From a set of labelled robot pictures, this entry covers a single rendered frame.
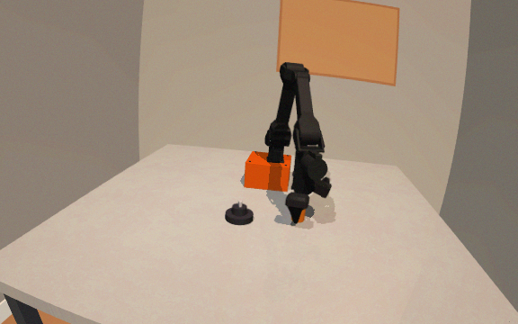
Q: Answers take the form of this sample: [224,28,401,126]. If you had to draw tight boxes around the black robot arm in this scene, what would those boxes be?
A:
[264,62,332,198]

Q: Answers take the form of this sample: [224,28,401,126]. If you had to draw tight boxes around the orange knob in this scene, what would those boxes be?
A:
[299,210,306,222]

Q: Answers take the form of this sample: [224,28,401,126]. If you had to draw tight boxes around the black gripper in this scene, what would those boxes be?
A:
[286,167,311,224]

